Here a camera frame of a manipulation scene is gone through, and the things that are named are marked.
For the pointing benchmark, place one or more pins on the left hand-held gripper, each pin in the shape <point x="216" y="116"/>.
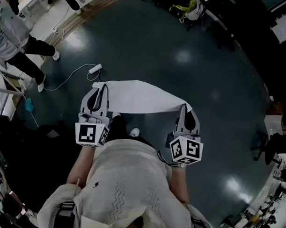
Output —
<point x="87" y="133"/>

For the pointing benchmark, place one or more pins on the black office chair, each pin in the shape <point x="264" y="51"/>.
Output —
<point x="270" y="146"/>

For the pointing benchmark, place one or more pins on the white paper sheet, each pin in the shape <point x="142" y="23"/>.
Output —
<point x="284" y="28"/>

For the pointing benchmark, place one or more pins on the metal frame table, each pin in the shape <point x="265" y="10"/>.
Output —
<point x="8" y="90"/>

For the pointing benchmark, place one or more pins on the white garment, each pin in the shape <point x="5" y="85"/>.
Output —
<point x="139" y="97"/>

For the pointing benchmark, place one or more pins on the person's black trousers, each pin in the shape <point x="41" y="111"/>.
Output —
<point x="119" y="131"/>

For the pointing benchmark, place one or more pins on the teal cloth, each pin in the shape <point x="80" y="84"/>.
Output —
<point x="29" y="105"/>

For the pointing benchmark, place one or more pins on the person's white shoe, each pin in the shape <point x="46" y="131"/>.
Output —
<point x="116" y="114"/>
<point x="134" y="132"/>

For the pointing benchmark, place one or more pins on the person's right forearm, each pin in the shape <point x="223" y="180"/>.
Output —
<point x="179" y="182"/>

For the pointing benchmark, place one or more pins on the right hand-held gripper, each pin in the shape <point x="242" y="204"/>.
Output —
<point x="186" y="150"/>

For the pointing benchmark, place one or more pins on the person's left forearm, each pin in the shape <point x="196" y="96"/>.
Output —
<point x="81" y="165"/>

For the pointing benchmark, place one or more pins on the wooden slat platform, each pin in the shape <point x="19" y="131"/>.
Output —
<point x="85" y="18"/>

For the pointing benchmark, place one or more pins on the cream knit sweater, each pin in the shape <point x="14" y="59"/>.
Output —
<point x="131" y="181"/>

